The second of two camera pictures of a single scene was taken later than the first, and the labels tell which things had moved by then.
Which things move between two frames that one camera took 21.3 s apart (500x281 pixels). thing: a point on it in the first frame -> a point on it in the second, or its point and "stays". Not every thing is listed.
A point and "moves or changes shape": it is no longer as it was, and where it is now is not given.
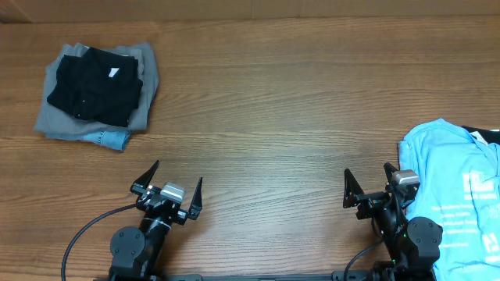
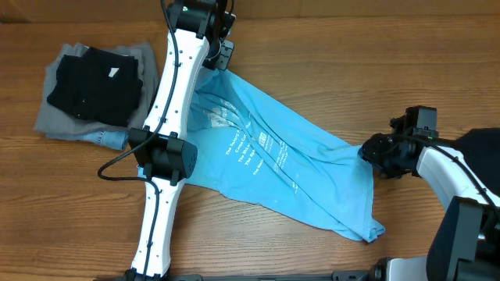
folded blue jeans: (116, 139) stays
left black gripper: (138, 187) -> (221, 61)
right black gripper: (375, 198) -> (376, 152)
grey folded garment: (52, 120) stays
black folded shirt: (99, 85) stays
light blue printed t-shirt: (458, 177) moves or changes shape
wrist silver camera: (405, 176) -> (426, 122)
